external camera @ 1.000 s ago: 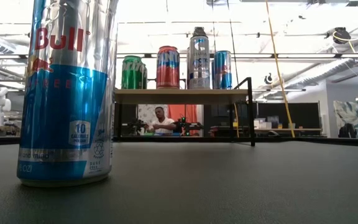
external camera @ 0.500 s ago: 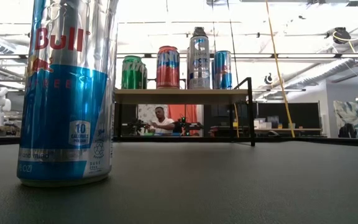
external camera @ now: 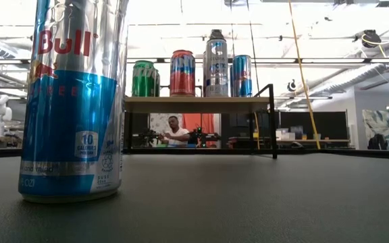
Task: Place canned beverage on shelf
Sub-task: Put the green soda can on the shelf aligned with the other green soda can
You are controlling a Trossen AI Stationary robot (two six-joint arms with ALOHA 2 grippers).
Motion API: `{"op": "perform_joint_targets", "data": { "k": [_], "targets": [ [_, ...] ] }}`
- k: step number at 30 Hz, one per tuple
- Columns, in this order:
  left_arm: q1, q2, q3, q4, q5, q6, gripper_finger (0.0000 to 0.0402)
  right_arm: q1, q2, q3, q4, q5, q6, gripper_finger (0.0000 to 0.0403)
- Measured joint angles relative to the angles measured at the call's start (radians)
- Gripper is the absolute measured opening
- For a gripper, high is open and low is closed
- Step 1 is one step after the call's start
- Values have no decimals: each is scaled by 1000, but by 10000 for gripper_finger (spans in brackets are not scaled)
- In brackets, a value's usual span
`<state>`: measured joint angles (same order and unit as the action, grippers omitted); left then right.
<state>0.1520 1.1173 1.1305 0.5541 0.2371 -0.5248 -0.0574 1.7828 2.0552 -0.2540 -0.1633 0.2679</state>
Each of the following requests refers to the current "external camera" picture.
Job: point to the orange backdrop panel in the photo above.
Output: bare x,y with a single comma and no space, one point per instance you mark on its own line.
201,119

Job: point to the person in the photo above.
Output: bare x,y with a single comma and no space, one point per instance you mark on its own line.
178,135

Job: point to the white speckled backdrop panel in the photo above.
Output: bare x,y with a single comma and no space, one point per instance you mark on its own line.
159,119

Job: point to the red Fanta can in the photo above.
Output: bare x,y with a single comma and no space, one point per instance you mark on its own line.
182,77

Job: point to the black aluminium table frame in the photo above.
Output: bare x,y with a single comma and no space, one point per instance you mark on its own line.
350,153

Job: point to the black partition wall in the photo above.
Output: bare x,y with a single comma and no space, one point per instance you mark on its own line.
312,125

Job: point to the black hanging hook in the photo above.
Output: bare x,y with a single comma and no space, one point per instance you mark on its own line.
291,85

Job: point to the blue silver Red Bull can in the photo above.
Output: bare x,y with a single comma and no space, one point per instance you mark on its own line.
242,77
231,81
73,118

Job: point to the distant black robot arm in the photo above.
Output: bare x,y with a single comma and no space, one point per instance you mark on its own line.
147,136
203,136

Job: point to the wooden shelf with black legs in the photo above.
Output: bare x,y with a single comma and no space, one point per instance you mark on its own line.
194,104

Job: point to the green block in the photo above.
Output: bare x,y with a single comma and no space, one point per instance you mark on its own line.
161,145

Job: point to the leaf-patterned panel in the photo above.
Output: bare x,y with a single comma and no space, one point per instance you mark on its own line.
382,125

